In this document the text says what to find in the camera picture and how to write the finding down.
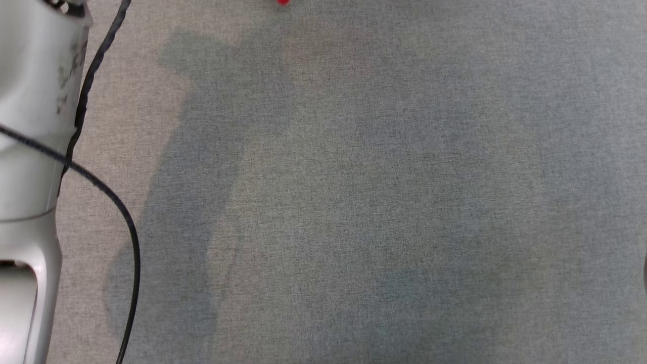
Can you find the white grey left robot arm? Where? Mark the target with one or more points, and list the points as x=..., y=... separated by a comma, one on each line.
x=30, y=76

